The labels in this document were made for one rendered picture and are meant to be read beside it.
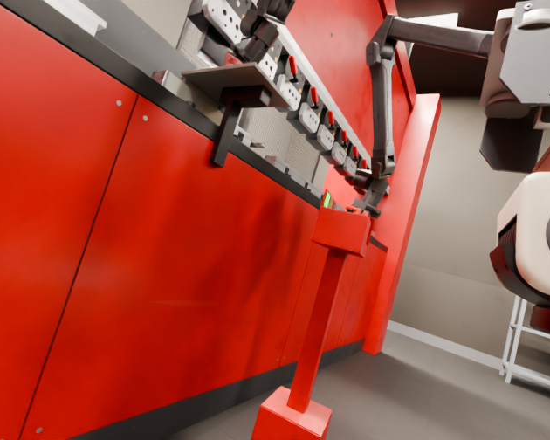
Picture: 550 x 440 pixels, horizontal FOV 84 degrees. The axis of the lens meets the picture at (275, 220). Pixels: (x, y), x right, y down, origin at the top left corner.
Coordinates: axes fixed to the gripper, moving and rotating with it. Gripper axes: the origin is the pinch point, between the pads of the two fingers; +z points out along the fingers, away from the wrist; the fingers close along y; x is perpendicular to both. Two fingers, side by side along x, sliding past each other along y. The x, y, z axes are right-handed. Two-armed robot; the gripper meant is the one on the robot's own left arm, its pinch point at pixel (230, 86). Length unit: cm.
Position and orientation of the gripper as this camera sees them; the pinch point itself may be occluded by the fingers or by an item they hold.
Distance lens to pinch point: 97.9
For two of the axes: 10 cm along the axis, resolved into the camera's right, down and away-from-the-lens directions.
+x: 5.9, 6.0, -5.4
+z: -6.2, 7.7, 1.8
